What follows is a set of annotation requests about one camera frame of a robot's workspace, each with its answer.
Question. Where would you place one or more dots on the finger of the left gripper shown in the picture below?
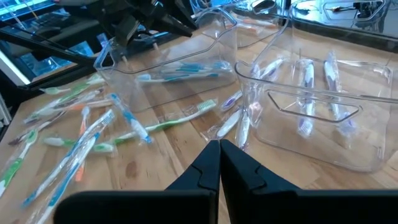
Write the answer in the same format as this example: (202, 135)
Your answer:
(171, 9)
(177, 26)

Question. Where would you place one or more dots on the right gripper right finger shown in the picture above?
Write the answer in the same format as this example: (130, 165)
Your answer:
(295, 208)

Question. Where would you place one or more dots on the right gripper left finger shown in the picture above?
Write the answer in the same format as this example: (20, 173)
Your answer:
(149, 208)

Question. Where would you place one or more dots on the blue white toothbrush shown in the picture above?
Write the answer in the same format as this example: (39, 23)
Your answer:
(174, 77)
(77, 149)
(192, 66)
(62, 186)
(130, 118)

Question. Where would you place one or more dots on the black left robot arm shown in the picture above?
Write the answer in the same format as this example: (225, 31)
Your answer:
(93, 9)

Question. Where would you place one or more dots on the clear plastic bin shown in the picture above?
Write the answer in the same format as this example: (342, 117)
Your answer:
(326, 149)
(258, 39)
(174, 46)

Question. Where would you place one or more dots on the orange white wrapped toothbrush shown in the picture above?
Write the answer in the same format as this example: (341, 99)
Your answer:
(261, 26)
(82, 124)

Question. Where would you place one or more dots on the black keyboard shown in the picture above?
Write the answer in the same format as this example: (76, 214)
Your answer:
(49, 23)

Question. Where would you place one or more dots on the green white wrapped toothbrush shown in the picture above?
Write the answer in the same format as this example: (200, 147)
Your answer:
(168, 124)
(15, 165)
(59, 141)
(62, 101)
(56, 90)

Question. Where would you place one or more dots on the lit computer screen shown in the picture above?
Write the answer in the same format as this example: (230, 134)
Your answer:
(18, 6)

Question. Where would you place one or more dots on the maroon white wrapped toothbrush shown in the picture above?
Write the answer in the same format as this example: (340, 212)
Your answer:
(37, 127)

